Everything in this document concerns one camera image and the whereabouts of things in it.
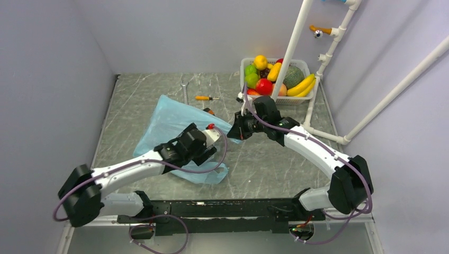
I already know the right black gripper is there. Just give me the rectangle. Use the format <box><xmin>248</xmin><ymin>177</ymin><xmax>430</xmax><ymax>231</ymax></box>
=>
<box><xmin>227</xmin><ymin>109</ymin><xmax>268</xmax><ymax>140</ymax></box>

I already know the light blue plastic bag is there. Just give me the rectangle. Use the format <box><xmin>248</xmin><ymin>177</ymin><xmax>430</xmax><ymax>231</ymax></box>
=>
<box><xmin>133</xmin><ymin>95</ymin><xmax>231</xmax><ymax>184</ymax></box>

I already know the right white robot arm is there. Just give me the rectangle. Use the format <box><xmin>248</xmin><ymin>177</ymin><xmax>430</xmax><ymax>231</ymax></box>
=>
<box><xmin>227</xmin><ymin>93</ymin><xmax>374</xmax><ymax>220</ymax></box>

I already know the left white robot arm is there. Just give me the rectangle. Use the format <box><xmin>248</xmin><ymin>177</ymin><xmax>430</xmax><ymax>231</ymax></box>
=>
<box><xmin>52</xmin><ymin>123</ymin><xmax>225</xmax><ymax>227</ymax></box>

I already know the orange black small brush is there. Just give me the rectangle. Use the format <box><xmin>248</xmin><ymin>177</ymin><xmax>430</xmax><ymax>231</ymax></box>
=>
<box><xmin>203</xmin><ymin>108</ymin><xmax>215</xmax><ymax>115</ymax></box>

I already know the green lime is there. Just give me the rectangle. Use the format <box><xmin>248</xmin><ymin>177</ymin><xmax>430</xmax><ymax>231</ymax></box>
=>
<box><xmin>244</xmin><ymin>73</ymin><xmax>260</xmax><ymax>89</ymax></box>

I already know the white plastic fruit basket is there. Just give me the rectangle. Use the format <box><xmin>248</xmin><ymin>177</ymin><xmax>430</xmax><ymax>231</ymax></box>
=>
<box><xmin>240</xmin><ymin>57</ymin><xmax>318</xmax><ymax>105</ymax></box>

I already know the silver wrench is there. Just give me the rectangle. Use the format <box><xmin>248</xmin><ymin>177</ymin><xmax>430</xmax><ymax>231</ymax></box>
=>
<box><xmin>180</xmin><ymin>80</ymin><xmax>189</xmax><ymax>105</ymax></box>

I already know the peach fruit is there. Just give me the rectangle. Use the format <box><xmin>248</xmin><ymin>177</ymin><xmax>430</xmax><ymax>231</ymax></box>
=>
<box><xmin>272</xmin><ymin>84</ymin><xmax>288</xmax><ymax>97</ymax></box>

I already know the yellow mango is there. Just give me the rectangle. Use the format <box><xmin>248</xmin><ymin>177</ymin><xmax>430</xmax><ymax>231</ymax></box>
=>
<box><xmin>267</xmin><ymin>62</ymin><xmax>282</xmax><ymax>82</ymax></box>

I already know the yellow lemon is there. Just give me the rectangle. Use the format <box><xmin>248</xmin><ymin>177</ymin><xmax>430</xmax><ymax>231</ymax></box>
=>
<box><xmin>253</xmin><ymin>55</ymin><xmax>268</xmax><ymax>70</ymax></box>

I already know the lower yellow banana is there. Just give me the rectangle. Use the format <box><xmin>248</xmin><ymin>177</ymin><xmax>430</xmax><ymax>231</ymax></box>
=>
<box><xmin>297</xmin><ymin>78</ymin><xmax>316</xmax><ymax>97</ymax></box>

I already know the orange faucet tap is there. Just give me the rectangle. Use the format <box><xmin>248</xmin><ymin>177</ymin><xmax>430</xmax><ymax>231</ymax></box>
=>
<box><xmin>309</xmin><ymin>25</ymin><xmax>332</xmax><ymax>39</ymax></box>

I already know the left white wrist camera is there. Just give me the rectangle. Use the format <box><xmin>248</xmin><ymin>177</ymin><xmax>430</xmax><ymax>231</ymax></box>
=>
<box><xmin>202</xmin><ymin>123</ymin><xmax>221</xmax><ymax>147</ymax></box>

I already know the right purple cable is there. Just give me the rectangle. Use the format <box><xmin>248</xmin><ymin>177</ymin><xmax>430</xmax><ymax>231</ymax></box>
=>
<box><xmin>242</xmin><ymin>84</ymin><xmax>373</xmax><ymax>246</ymax></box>

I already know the purple cable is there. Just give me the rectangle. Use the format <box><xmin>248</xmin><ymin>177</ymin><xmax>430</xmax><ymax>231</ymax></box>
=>
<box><xmin>52</xmin><ymin>126</ymin><xmax>229</xmax><ymax>254</ymax></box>
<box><xmin>242</xmin><ymin>84</ymin><xmax>373</xmax><ymax>246</ymax></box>

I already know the orange handled screwdriver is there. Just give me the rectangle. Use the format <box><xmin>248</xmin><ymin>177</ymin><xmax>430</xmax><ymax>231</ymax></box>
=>
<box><xmin>195</xmin><ymin>96</ymin><xmax>219</xmax><ymax>101</ymax></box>

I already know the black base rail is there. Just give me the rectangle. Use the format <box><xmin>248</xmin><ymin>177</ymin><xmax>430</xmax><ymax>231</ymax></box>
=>
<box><xmin>117</xmin><ymin>198</ymin><xmax>325</xmax><ymax>236</ymax></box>

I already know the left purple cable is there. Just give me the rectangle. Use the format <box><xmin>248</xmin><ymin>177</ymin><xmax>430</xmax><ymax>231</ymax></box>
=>
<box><xmin>52</xmin><ymin>126</ymin><xmax>229</xmax><ymax>254</ymax></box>

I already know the aluminium frame rail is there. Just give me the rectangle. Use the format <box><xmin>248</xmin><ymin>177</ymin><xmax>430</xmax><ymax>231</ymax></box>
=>
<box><xmin>56</xmin><ymin>215</ymin><xmax>118</xmax><ymax>254</ymax></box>

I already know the white pvc pipe frame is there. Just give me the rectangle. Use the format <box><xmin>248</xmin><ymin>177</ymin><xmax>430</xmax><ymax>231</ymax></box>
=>
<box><xmin>264</xmin><ymin>0</ymin><xmax>449</xmax><ymax>146</ymax></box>

